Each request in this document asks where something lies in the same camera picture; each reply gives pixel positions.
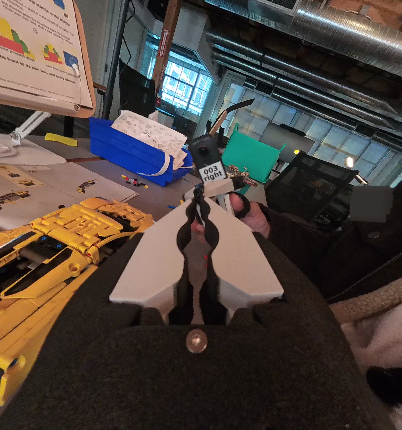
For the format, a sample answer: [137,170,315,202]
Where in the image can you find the ceiling vent grille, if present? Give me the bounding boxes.
[248,0,300,17]

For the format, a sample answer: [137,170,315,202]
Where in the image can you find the blue plastic bin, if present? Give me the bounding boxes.
[89,116,193,187]

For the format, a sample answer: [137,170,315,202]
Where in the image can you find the silver ventilation duct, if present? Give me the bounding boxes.
[204,0,402,83]

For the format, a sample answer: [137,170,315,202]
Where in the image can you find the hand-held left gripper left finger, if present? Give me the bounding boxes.
[109,198,192,320]

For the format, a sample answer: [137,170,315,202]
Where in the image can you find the printed instruction sheet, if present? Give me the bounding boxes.
[0,0,94,110]

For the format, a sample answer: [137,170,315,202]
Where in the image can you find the black mesh chair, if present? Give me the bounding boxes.
[265,151,360,229]

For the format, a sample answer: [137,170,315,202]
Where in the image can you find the paned window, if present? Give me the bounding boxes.
[144,32,218,116]

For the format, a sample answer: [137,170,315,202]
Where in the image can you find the open instruction booklet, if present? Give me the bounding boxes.
[0,162,140,230]

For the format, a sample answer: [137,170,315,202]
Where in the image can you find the black pole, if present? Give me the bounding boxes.
[101,0,131,120]

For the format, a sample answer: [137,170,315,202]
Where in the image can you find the teal bag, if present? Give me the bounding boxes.
[221,124,287,183]

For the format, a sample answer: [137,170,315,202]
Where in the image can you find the patterned paper bag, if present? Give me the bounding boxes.
[111,110,193,176]

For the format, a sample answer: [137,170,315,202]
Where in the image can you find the yellow tape strip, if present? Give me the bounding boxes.
[44,133,78,147]

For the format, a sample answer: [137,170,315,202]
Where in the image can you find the black monitor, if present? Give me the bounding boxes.
[118,60,156,118]

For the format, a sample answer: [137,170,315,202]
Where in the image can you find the yellow toy brick car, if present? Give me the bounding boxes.
[0,198,154,407]

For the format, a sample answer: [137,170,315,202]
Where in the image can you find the scattered coloured brick pieces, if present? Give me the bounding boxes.
[121,175,149,189]

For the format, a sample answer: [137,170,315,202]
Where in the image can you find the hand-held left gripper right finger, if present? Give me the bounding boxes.
[204,196,285,318]

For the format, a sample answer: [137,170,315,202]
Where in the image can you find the grey wall screen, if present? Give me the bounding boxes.
[259,122,316,155]

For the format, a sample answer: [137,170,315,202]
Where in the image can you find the wooden post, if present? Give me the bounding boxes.
[151,0,183,95]

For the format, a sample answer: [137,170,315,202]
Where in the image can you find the ribbed metal pipes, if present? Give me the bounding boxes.
[206,32,402,148]

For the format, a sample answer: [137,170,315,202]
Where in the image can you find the person's fleece-lined jacket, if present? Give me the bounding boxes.
[322,168,402,430]

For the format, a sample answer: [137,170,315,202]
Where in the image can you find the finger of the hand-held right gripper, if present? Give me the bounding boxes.
[182,186,206,202]
[202,178,237,197]

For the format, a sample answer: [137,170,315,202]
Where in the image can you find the small brick model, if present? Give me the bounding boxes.
[226,165,259,187]

